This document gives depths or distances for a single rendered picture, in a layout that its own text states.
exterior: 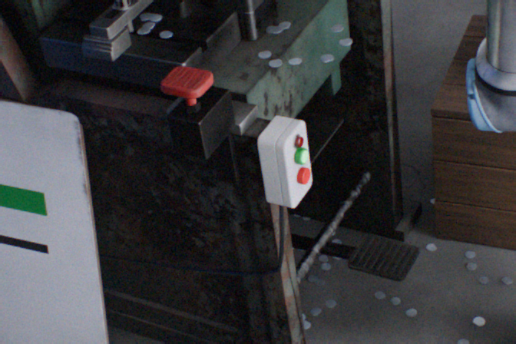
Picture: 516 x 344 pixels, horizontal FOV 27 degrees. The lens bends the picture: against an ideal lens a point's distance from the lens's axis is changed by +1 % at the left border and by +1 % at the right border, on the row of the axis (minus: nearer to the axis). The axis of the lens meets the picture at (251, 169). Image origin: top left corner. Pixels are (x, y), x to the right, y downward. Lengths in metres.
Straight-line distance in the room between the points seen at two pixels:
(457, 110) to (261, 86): 0.53
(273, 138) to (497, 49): 0.36
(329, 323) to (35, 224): 0.63
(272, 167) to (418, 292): 0.68
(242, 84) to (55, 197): 0.45
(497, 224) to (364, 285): 0.31
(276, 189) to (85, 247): 0.47
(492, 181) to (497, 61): 0.65
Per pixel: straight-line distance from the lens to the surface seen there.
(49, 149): 1.94
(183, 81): 1.56
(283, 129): 1.65
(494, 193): 2.25
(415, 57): 2.97
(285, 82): 1.83
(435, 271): 2.29
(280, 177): 1.66
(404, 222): 2.37
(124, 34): 1.77
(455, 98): 2.18
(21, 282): 2.15
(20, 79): 1.93
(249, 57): 1.81
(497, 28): 1.56
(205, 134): 1.58
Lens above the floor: 1.58
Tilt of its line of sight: 37 degrees down
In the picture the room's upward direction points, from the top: 9 degrees counter-clockwise
